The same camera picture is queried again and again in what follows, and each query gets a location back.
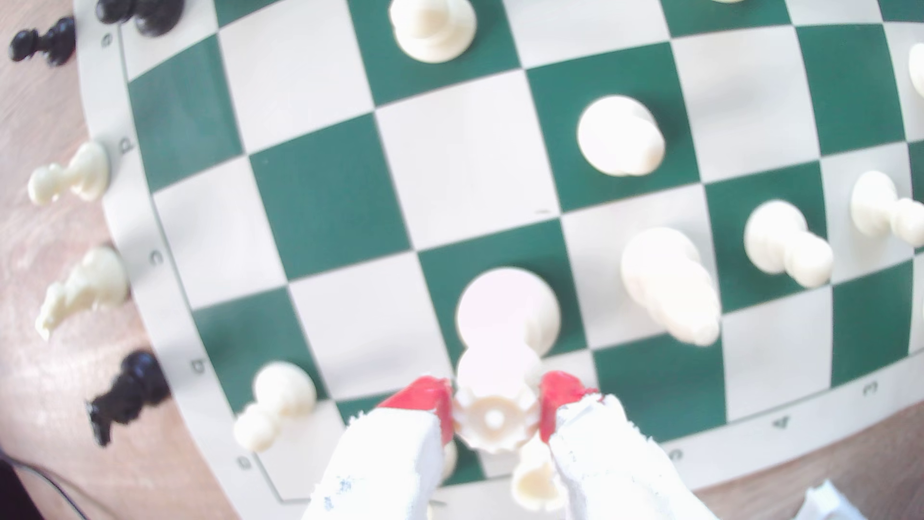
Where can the white chess queen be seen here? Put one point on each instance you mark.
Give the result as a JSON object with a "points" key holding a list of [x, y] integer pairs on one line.
{"points": [[505, 310]]}

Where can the black chess knight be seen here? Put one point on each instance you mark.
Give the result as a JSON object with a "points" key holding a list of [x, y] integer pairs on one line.
{"points": [[137, 379]]}

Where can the white chess bishop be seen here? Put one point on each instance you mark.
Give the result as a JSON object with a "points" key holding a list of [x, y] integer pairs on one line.
{"points": [[664, 274]]}

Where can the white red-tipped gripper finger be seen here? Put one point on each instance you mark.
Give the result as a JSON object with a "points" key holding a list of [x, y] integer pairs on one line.
{"points": [[613, 469], [390, 462]]}

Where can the white chess pawn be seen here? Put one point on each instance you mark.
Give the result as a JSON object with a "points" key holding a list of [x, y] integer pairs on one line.
{"points": [[86, 170], [613, 133], [873, 202], [433, 29], [772, 235], [918, 68], [281, 390]]}

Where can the white chess rook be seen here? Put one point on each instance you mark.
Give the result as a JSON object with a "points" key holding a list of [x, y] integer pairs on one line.
{"points": [[535, 480]]}

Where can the green and white chess mat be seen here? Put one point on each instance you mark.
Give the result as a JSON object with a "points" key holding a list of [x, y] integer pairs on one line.
{"points": [[469, 159]]}

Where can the white printed robot arm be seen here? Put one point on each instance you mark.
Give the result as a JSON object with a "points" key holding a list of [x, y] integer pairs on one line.
{"points": [[826, 505]]}

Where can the white chess knight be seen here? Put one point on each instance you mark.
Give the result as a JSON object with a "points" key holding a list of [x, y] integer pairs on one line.
{"points": [[97, 278]]}

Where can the black chess pawn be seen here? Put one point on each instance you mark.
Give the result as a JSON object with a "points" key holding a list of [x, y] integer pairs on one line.
{"points": [[155, 14], [54, 42]]}

